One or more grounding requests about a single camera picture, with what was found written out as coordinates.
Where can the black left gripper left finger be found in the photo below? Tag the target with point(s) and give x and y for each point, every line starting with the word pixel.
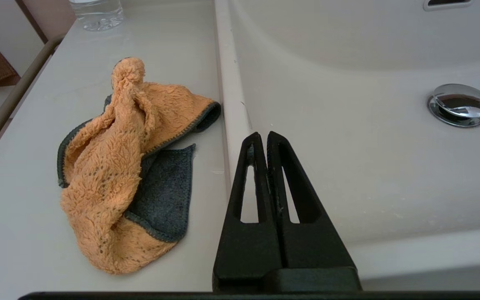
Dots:
pixel 244 250

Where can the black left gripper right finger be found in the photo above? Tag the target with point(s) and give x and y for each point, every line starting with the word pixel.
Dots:
pixel 306 246

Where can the orange and grey cleaning cloth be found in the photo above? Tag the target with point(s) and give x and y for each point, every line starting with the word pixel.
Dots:
pixel 106 175

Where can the beige wash basin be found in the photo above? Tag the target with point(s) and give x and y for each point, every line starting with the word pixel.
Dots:
pixel 369 146

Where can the chrome sink drain stopper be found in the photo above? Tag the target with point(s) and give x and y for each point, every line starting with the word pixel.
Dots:
pixel 461 104

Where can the chrome sink overflow slot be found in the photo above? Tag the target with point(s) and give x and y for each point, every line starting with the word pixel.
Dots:
pixel 446 3

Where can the clear uncapped plastic water bottle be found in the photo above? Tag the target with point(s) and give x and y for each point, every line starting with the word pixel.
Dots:
pixel 98 14

